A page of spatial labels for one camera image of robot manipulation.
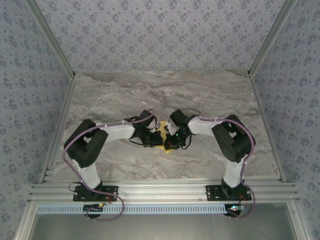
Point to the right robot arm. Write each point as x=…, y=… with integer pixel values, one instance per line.
x=232, y=147

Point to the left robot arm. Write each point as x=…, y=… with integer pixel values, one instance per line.
x=85, y=150

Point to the grey metal panel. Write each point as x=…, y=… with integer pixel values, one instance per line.
x=162, y=227

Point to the small controller board with LEDs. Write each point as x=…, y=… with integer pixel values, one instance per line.
x=235, y=208
x=93, y=208

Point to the wide aluminium mounting rail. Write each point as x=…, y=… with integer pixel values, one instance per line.
x=162, y=190

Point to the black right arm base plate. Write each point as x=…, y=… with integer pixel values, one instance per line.
x=211, y=193

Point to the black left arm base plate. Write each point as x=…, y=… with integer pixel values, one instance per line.
x=111, y=197

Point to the aluminium table side rail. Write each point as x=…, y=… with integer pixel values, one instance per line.
x=60, y=125
x=265, y=125

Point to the aluminium frame post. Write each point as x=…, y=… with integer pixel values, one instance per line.
x=270, y=37
x=53, y=37

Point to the aluminium frame bar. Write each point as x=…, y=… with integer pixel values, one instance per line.
x=298, y=225
x=25, y=225

